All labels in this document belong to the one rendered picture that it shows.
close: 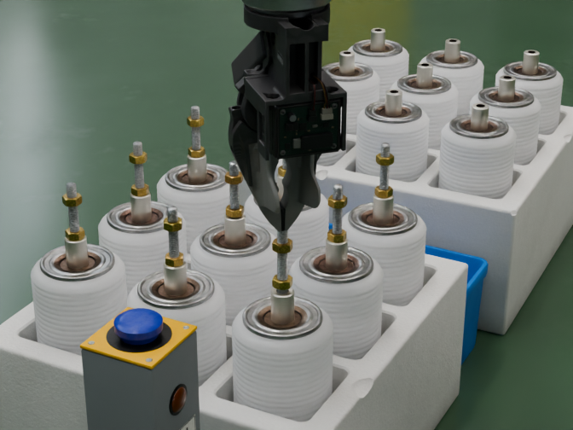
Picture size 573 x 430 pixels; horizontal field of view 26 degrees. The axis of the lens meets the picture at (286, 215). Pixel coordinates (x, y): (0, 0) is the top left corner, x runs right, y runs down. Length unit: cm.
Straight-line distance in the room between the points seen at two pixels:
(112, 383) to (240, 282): 30
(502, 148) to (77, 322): 61
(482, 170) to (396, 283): 29
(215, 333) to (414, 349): 23
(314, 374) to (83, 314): 25
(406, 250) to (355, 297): 12
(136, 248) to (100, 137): 93
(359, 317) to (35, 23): 180
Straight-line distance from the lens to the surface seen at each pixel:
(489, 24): 289
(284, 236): 113
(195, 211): 142
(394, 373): 127
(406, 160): 163
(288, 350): 114
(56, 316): 127
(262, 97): 101
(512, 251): 159
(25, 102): 244
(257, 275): 128
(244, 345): 115
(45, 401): 129
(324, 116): 102
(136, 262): 134
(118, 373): 102
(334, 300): 123
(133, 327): 101
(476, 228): 159
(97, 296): 125
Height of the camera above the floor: 85
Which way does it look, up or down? 26 degrees down
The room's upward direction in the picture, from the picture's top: straight up
